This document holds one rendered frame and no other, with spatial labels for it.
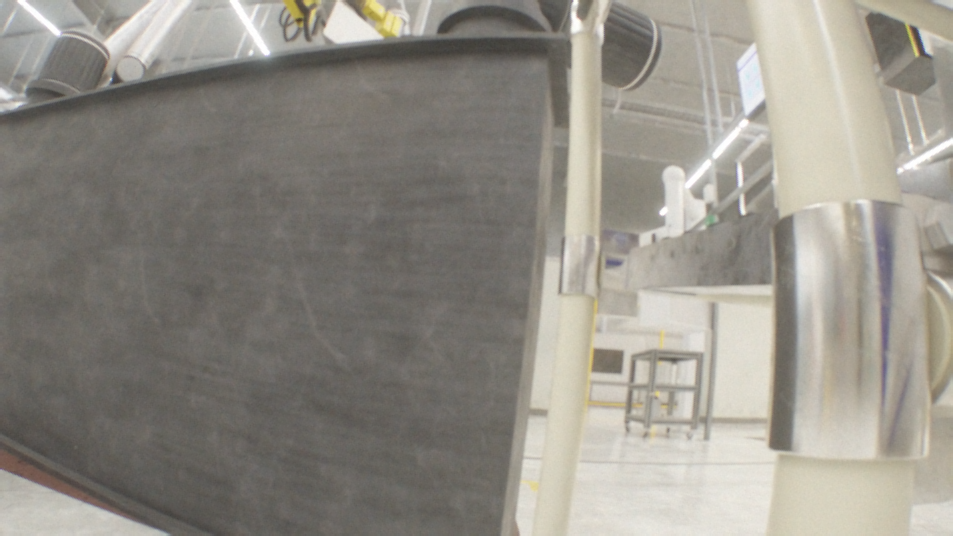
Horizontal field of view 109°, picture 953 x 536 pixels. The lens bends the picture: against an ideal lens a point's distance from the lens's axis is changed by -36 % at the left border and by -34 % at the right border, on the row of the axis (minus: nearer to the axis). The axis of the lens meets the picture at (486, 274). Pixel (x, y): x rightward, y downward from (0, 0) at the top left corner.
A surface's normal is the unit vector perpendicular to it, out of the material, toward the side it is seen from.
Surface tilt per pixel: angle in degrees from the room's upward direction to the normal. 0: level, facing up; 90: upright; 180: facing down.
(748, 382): 90
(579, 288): 90
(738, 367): 90
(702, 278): 90
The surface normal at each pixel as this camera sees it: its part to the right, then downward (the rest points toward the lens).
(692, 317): 0.42, -0.22
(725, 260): -0.99, -0.11
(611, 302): 0.03, -0.22
